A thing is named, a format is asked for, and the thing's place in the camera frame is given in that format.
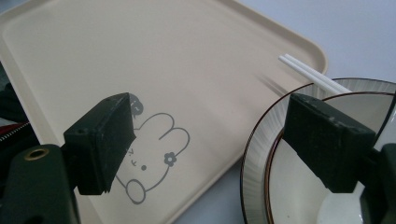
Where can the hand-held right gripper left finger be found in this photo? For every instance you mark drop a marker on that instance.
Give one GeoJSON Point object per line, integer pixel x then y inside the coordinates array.
{"type": "Point", "coordinates": [99, 146]}

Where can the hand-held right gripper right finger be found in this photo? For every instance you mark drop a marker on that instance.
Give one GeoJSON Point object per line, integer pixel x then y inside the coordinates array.
{"type": "Point", "coordinates": [327, 143]}

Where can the white bowl with brown rim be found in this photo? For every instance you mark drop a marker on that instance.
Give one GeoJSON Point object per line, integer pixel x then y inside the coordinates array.
{"type": "Point", "coordinates": [295, 186]}

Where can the striped rim ceramic plate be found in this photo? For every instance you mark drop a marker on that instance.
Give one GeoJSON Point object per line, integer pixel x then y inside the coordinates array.
{"type": "Point", "coordinates": [258, 149]}

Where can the white chopstick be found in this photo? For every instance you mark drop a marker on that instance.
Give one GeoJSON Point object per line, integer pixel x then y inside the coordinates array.
{"type": "Point", "coordinates": [306, 75]}
{"type": "Point", "coordinates": [314, 72]}

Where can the dark cloth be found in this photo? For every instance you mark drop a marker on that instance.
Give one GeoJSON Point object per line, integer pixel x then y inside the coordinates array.
{"type": "Point", "coordinates": [9, 102]}

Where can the beige tray with rabbit print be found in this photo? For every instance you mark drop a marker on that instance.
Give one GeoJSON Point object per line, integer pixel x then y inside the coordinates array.
{"type": "Point", "coordinates": [186, 62]}

